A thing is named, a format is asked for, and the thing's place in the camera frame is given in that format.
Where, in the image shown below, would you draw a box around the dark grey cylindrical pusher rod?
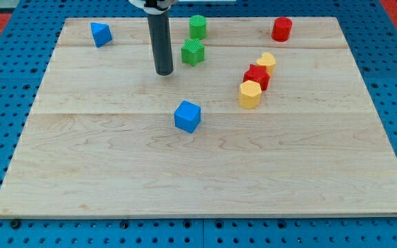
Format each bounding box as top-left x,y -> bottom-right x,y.
147,11 -> 174,76

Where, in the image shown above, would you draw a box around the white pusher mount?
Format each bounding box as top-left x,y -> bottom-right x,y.
129,0 -> 177,14

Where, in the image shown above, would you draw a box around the green star block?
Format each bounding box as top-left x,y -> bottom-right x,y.
181,39 -> 205,66

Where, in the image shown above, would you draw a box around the red star block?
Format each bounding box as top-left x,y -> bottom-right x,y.
243,64 -> 270,91

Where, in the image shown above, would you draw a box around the green cylinder block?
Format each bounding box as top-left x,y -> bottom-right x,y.
189,15 -> 207,39

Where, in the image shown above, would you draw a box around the blue triangular prism block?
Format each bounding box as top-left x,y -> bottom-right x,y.
90,22 -> 112,48

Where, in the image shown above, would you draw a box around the blue cube block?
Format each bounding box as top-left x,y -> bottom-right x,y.
174,101 -> 201,133

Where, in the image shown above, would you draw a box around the yellow hexagon block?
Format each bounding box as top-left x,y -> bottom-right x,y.
238,81 -> 262,109

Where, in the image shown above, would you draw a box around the yellow heart block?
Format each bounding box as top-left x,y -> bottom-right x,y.
256,52 -> 276,76

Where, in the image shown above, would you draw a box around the red cylinder block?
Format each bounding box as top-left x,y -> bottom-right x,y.
271,17 -> 293,42

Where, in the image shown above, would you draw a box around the light wooden board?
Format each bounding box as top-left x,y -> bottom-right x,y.
0,17 -> 397,219

